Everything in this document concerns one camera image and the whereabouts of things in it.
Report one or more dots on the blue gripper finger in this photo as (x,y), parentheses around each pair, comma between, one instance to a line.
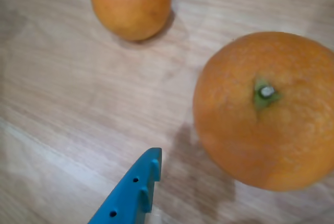
(128,198)

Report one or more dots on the large orange with green stem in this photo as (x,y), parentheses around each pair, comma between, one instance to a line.
(263,135)

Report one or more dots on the small reddish smooth orange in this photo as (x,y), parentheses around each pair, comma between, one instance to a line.
(130,7)

